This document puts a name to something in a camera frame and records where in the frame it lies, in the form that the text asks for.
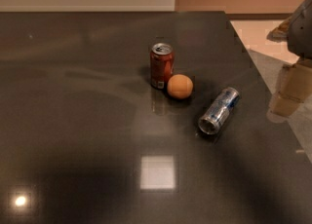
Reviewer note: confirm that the red soda can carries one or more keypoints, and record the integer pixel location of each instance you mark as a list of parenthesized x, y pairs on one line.
[(161, 64)]

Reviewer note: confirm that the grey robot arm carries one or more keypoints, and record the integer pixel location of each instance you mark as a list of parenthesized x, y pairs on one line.
[(299, 35)]

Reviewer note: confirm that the orange ball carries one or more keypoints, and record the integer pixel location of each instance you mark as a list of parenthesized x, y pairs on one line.
[(180, 87)]

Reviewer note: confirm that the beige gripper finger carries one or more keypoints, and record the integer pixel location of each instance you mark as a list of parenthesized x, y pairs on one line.
[(293, 87)]

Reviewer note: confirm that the silver blue redbull can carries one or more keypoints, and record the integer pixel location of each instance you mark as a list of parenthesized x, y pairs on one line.
[(214, 118)]

